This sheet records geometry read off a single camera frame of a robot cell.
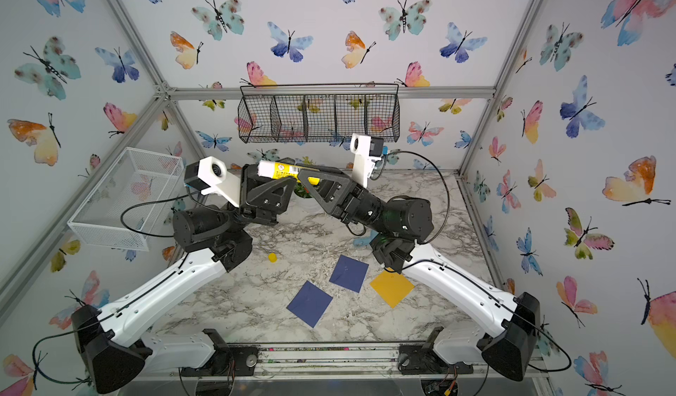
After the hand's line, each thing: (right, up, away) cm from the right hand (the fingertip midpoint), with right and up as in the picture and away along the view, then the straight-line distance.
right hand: (303, 181), depth 38 cm
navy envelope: (-6, -36, +46) cm, 59 cm away
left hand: (-3, +1, +1) cm, 3 cm away
